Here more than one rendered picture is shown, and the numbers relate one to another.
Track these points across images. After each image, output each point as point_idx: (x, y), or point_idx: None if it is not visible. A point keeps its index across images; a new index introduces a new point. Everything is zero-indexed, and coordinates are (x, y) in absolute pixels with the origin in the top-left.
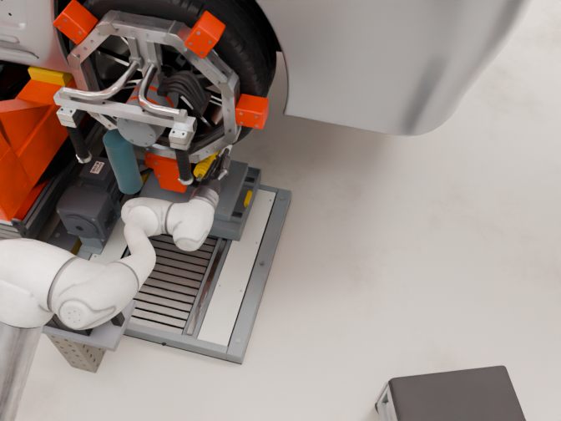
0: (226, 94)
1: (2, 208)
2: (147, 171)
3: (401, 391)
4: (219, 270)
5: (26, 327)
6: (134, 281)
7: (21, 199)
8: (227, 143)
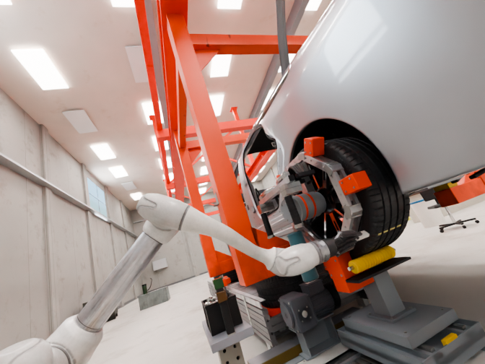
0: (329, 172)
1: (243, 274)
2: (325, 273)
3: None
4: None
5: (144, 232)
6: (182, 208)
7: (256, 277)
8: (348, 217)
